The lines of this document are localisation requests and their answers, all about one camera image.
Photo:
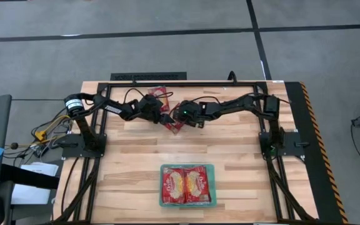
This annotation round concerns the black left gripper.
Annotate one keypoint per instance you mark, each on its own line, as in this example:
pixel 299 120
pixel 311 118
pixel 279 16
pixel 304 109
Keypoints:
pixel 148 114

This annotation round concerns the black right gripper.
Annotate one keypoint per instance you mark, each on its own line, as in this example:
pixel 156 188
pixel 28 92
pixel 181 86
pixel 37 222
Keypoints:
pixel 200 116

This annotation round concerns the red Orville popcorn bag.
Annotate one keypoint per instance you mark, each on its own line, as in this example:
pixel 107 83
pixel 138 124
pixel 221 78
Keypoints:
pixel 158 92
pixel 172 186
pixel 175 128
pixel 197 184

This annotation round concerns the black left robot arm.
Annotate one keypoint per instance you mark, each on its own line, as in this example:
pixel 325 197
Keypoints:
pixel 127 111

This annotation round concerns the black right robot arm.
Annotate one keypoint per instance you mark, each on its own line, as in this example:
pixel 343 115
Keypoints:
pixel 236 104

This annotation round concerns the black floor vent grille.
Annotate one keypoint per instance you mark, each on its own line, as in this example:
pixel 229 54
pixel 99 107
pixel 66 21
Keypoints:
pixel 148 76

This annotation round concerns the teal plastic basket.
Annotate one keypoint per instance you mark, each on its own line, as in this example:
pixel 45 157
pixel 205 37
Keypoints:
pixel 162 205

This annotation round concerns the black mat yellow hazard stripes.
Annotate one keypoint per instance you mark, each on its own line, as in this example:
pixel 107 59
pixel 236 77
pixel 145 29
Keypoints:
pixel 311 140

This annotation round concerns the white paper sheets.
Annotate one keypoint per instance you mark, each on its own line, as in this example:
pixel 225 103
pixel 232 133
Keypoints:
pixel 33 184

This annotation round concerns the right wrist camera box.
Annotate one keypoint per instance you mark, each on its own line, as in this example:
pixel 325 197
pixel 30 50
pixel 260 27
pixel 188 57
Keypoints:
pixel 185 111

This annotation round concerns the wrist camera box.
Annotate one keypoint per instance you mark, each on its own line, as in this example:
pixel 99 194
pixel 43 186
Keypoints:
pixel 153 100
pixel 185 111

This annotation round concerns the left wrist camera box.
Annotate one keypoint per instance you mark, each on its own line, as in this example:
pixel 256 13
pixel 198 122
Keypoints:
pixel 153 100

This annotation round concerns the black aluminium table frame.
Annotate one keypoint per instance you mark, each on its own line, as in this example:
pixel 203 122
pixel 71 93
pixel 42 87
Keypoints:
pixel 103 125

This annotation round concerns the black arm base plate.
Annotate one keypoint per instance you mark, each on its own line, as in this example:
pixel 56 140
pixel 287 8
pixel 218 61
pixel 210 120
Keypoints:
pixel 292 143
pixel 73 147

